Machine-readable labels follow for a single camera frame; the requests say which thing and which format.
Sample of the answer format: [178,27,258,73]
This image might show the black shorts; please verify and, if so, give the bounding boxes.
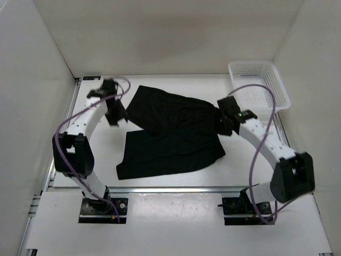
[116,85,225,180]

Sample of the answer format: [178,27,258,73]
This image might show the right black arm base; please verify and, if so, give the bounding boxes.
[217,187,279,226]

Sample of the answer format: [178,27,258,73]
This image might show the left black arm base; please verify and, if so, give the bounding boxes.
[78,192,128,224]

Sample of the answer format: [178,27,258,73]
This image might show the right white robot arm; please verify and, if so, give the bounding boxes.
[217,96,315,213]

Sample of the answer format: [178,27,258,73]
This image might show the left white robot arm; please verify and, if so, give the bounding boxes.
[52,76,131,213]

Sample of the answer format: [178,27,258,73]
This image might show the white plastic basket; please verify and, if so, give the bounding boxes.
[228,60,291,113]

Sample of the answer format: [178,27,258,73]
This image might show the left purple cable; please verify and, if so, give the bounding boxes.
[55,76,132,217]

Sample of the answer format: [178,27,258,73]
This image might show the purple cable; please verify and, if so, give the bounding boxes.
[55,76,132,217]
[228,84,279,225]

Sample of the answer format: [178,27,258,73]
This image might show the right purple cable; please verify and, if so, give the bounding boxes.
[228,84,279,225]

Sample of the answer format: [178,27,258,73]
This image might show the aluminium frame rail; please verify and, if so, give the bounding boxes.
[54,76,273,193]

